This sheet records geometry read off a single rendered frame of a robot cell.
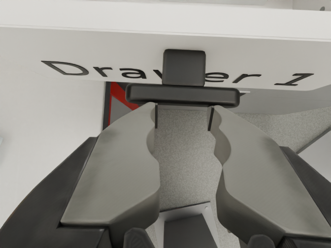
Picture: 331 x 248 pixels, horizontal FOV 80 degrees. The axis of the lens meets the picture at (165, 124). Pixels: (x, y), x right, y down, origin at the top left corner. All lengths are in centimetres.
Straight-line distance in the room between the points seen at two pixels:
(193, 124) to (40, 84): 82
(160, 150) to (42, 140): 78
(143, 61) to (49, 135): 20
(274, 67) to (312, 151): 107
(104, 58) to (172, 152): 90
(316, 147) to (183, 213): 74
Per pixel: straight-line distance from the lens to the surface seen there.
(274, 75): 20
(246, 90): 56
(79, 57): 17
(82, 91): 31
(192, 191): 108
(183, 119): 104
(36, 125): 33
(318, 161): 126
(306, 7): 25
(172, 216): 110
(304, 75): 21
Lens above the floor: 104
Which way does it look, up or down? 87 degrees down
